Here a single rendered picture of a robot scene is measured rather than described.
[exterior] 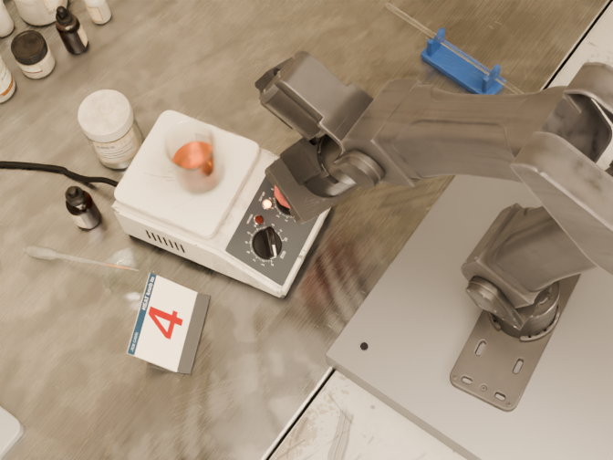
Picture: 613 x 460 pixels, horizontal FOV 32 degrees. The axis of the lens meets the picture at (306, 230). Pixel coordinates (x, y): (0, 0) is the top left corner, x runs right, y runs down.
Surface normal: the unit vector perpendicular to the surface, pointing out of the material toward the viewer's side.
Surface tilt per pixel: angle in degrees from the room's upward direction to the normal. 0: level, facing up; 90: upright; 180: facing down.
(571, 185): 21
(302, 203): 30
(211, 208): 0
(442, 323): 4
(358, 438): 0
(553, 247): 93
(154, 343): 40
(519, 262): 86
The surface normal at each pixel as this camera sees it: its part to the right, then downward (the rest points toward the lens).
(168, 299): 0.57, -0.24
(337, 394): -0.08, -0.43
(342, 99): 0.29, -0.07
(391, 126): -0.64, -0.62
